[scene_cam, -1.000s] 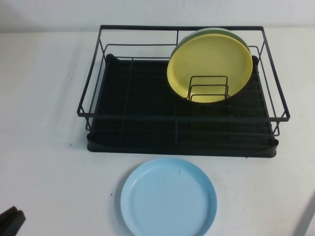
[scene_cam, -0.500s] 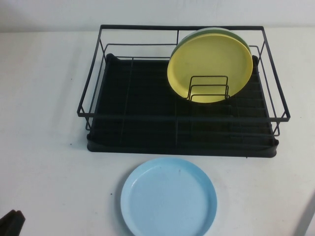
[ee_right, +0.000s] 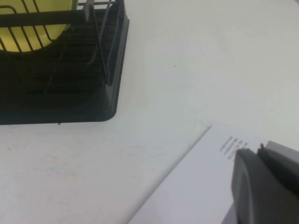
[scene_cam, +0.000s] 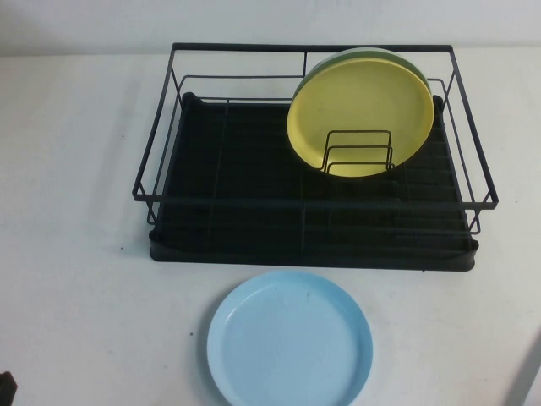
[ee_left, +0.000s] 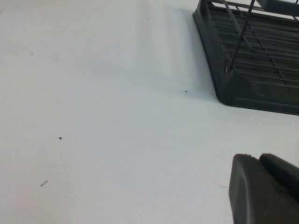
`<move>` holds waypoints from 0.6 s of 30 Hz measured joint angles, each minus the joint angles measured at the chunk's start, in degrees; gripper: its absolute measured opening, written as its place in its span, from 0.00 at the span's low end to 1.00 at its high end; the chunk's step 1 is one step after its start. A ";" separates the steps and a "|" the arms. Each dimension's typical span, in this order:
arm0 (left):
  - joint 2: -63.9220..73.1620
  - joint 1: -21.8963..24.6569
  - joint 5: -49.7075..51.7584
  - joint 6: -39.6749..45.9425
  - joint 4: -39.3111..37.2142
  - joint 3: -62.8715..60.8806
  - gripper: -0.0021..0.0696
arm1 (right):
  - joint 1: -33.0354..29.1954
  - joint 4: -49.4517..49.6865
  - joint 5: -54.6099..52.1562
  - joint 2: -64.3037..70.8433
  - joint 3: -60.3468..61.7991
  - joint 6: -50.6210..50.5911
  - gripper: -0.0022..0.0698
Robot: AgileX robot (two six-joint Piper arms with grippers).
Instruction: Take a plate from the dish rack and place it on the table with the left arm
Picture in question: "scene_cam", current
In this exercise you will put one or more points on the black plastic drip tray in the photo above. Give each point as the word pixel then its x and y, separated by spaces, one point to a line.
pixel 253 160

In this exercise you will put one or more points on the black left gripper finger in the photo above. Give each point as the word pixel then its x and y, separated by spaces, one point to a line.
pixel 6 391

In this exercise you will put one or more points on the light blue round plate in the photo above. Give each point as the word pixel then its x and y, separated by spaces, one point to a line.
pixel 287 342

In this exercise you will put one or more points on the yellow round plate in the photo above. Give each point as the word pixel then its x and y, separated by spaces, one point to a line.
pixel 359 101

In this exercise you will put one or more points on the green round plate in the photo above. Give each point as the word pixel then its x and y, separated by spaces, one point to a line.
pixel 406 59

